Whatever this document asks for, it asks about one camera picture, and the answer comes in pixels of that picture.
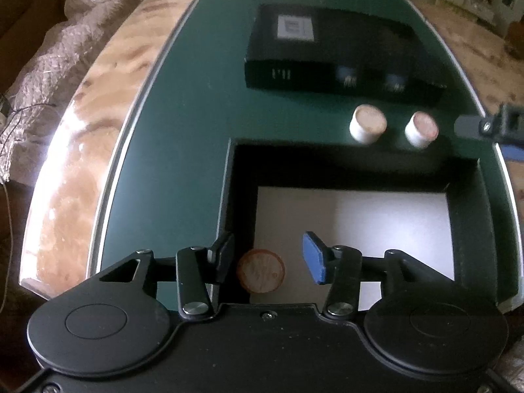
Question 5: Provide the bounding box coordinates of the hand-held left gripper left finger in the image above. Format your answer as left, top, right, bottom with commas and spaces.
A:
99, 231, 236, 321

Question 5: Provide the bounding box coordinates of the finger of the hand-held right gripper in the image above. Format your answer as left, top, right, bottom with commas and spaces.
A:
500, 142, 524, 161
456, 103, 524, 145

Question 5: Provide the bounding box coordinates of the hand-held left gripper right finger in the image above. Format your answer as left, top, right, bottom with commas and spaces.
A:
302, 231, 454, 320

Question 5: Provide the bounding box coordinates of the white cylinder with cork top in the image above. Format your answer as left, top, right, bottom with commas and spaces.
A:
236, 248, 286, 294
404, 111, 440, 149
349, 104, 388, 145

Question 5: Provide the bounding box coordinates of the black box white bottom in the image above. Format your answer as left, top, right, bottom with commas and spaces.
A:
213, 138, 512, 309

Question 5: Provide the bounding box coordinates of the glossy wooden desktop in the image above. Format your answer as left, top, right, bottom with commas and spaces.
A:
18, 0, 524, 309

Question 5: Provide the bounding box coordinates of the dark green desk mat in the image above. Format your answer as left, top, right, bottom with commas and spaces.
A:
87, 0, 517, 309

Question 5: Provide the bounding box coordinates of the black rectangular box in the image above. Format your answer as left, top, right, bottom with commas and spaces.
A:
244, 3, 448, 106

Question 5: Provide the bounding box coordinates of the thin grey cable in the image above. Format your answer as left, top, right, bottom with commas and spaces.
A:
0, 178, 15, 316

